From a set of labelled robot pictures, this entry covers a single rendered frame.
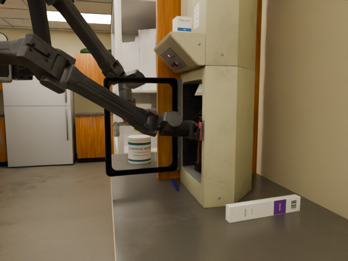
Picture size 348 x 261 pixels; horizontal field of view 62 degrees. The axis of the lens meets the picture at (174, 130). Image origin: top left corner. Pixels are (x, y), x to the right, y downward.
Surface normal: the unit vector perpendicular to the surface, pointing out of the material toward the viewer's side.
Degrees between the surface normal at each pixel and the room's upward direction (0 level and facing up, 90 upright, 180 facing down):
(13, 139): 90
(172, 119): 64
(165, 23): 90
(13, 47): 59
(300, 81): 90
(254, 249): 0
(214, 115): 90
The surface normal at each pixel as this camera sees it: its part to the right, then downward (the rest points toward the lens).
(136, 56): 0.06, -0.02
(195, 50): 0.23, 0.11
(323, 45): -0.97, 0.03
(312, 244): 0.00, -0.99
